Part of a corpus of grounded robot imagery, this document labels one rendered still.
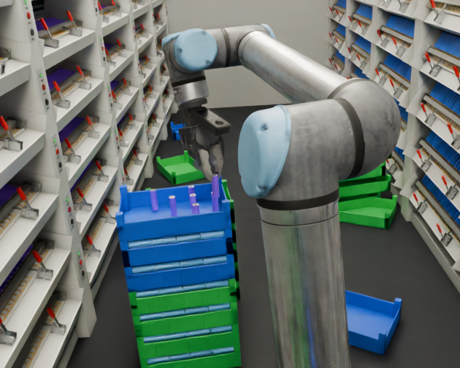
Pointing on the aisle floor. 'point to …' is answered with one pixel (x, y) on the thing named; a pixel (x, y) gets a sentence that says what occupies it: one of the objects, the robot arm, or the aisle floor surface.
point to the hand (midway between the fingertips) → (215, 175)
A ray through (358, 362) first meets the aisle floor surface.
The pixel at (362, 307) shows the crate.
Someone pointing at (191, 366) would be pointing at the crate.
